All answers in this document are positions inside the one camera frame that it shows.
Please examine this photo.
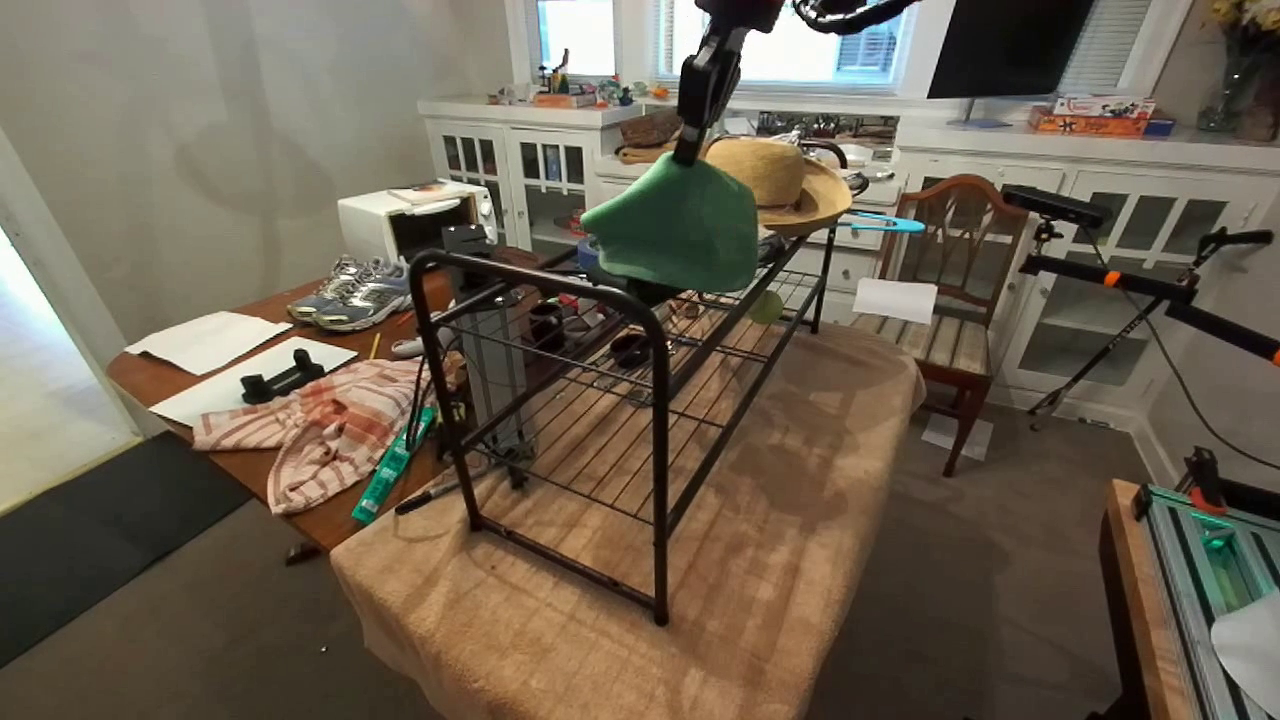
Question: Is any black dumbbell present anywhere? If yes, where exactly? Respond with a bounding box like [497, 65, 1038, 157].
[237, 345, 328, 408]

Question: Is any black metal shoe rack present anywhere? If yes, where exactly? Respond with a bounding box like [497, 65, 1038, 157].
[405, 215, 844, 626]

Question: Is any dark brown hat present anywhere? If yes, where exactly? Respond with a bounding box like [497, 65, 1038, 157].
[610, 108, 686, 167]

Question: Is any black tripod with orange clips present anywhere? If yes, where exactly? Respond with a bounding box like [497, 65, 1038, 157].
[997, 180, 1280, 420]

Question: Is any colourful flat box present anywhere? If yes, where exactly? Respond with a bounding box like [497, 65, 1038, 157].
[1029, 91, 1158, 138]

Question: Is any grey radiator heater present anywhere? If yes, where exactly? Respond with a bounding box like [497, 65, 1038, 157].
[443, 296, 535, 471]

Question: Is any white printer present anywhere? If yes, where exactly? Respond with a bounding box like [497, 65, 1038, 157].
[333, 174, 498, 267]

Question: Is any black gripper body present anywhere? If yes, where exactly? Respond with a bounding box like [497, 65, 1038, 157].
[677, 19, 751, 138]

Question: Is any black floor mat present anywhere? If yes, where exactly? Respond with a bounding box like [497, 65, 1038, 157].
[0, 431, 255, 673]

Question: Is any brown wooden chair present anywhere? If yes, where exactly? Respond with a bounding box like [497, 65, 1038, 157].
[853, 172, 1042, 481]

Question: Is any white glass-door cabinet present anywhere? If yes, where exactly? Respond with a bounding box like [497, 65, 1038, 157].
[416, 94, 1280, 415]

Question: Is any white paper sheet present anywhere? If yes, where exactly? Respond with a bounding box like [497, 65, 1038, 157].
[148, 330, 360, 431]
[120, 309, 294, 378]
[853, 275, 938, 329]

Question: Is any grey blue running sneaker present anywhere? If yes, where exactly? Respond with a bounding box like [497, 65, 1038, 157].
[289, 260, 382, 329]
[314, 264, 416, 335]

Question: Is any dark flower vase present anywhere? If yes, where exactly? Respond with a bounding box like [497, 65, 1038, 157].
[1194, 0, 1280, 142]

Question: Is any teal hand tool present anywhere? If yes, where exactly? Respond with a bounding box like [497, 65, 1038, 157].
[348, 405, 439, 527]

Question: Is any green towel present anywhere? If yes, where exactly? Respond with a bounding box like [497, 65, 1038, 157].
[578, 157, 764, 296]

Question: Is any small dark cup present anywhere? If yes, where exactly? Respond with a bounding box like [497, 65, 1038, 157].
[607, 329, 654, 374]
[525, 296, 572, 350]

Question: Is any green cloth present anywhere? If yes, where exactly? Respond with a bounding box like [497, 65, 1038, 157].
[743, 287, 793, 329]

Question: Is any white round sheet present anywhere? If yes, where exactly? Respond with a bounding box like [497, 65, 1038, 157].
[1208, 591, 1280, 720]

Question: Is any light blue brush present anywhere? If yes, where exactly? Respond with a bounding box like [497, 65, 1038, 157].
[835, 206, 933, 240]

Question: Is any brown wooden table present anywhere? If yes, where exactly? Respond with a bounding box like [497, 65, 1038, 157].
[104, 242, 576, 557]

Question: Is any black flat screen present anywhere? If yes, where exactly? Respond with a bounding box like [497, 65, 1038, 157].
[926, 0, 1096, 100]

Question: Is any straw hat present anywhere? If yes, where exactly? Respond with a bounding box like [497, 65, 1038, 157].
[702, 136, 857, 240]

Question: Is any wooden bench with teal frame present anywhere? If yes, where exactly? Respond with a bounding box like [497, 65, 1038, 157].
[1096, 474, 1280, 720]

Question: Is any pink striped shirt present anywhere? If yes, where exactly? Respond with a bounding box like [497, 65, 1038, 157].
[191, 354, 434, 521]

